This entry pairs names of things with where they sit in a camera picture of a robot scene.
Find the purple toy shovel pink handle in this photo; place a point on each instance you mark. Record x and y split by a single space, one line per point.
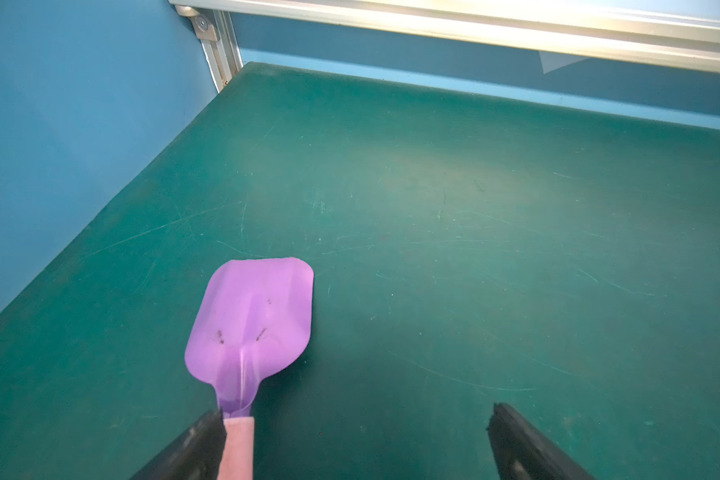
254 321

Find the aluminium left corner post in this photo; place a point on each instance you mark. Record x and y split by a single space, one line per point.
215 31

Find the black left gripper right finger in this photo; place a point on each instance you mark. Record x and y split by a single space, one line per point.
521 451

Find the aluminium back frame rail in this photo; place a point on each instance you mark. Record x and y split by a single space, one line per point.
571 28

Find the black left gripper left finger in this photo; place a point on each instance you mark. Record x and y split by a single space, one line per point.
193 455

